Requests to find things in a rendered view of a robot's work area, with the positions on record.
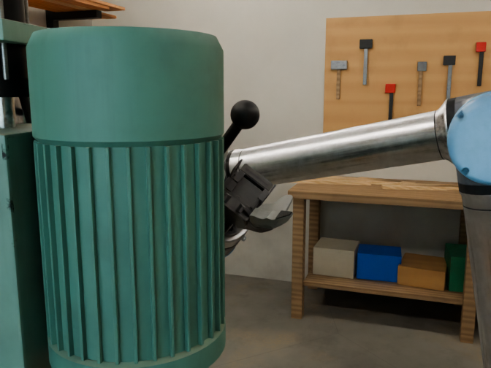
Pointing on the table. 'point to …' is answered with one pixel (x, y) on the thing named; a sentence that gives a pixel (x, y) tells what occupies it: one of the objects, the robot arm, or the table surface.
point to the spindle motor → (130, 194)
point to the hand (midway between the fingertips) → (245, 184)
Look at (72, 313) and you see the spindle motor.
